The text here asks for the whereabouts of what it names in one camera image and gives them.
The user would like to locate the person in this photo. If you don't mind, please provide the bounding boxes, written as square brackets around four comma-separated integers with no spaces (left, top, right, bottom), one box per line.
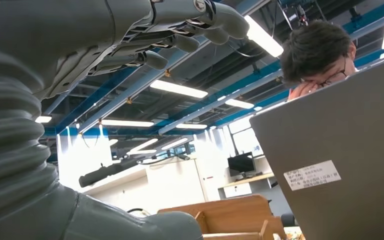
[279,19,359,102]

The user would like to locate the grey laptop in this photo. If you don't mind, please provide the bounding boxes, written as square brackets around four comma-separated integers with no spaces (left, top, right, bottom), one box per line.
[248,56,384,240]

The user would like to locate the black computer monitor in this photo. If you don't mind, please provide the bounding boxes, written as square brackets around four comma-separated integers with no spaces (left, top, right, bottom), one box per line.
[227,152,257,178]

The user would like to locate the wooden office desk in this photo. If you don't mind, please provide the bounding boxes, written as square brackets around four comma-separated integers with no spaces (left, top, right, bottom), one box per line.
[217,172,276,190]

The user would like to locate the white drawer unit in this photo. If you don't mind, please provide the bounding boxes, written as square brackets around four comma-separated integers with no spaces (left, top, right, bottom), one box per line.
[223,182,253,199]

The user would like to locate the black office chair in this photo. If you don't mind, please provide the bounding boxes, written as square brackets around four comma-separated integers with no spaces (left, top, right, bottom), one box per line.
[280,212,296,228]

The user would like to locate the wooden compartment organiser box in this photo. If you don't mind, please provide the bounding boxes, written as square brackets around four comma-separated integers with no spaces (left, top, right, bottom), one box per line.
[157,194,287,240]

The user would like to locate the black cable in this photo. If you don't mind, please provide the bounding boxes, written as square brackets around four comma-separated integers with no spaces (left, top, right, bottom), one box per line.
[125,207,151,218]

